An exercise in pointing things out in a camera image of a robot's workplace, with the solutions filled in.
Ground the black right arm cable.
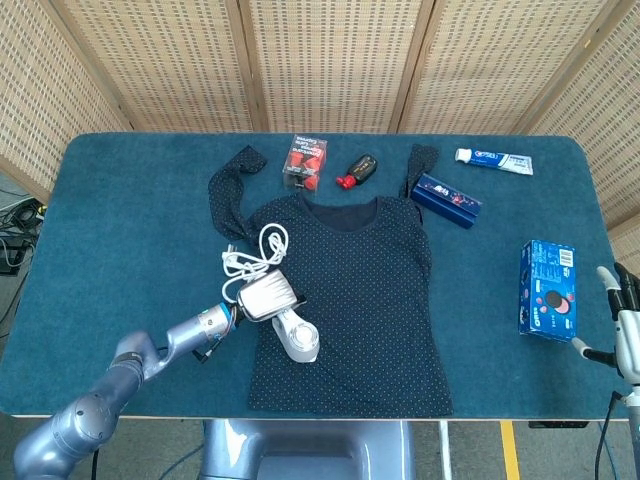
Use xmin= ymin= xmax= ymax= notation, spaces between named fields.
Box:
xmin=593 ymin=392 xmax=629 ymax=480

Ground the white table leg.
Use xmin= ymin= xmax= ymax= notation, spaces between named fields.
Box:
xmin=438 ymin=420 xmax=454 ymax=480

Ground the grey blue robot torso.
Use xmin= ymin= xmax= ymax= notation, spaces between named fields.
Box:
xmin=202 ymin=419 xmax=416 ymax=480

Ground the blue Oreo cookie box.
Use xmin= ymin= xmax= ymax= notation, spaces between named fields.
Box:
xmin=517 ymin=239 xmax=577 ymax=343

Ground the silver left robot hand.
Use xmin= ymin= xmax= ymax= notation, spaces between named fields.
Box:
xmin=235 ymin=268 xmax=309 ymax=324

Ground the navy dotted shirt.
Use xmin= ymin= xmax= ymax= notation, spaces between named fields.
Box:
xmin=207 ymin=143 xmax=455 ymax=417

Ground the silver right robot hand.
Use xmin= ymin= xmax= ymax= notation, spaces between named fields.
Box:
xmin=569 ymin=262 xmax=640 ymax=387

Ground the teal felt table cover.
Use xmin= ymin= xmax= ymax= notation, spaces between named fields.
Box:
xmin=0 ymin=132 xmax=634 ymax=419

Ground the black bottle with red cap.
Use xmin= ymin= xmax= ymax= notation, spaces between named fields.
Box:
xmin=335 ymin=154 xmax=380 ymax=191

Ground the white and blue toothpaste tube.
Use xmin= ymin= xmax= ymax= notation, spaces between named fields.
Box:
xmin=454 ymin=147 xmax=535 ymax=176

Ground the black floor cable bundle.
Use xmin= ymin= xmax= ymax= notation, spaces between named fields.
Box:
xmin=0 ymin=197 xmax=49 ymax=236

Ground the black floor power strip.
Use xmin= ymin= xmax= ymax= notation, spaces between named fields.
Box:
xmin=0 ymin=238 xmax=29 ymax=274

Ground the clear box of red capsules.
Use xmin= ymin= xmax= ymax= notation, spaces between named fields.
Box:
xmin=282 ymin=133 xmax=331 ymax=191

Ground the white power cable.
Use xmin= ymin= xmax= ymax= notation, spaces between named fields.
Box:
xmin=219 ymin=222 xmax=291 ymax=305

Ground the woven rattan folding screen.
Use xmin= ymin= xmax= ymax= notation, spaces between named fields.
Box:
xmin=0 ymin=0 xmax=640 ymax=241

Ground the long dark blue box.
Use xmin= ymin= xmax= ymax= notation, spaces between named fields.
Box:
xmin=410 ymin=172 xmax=484 ymax=231

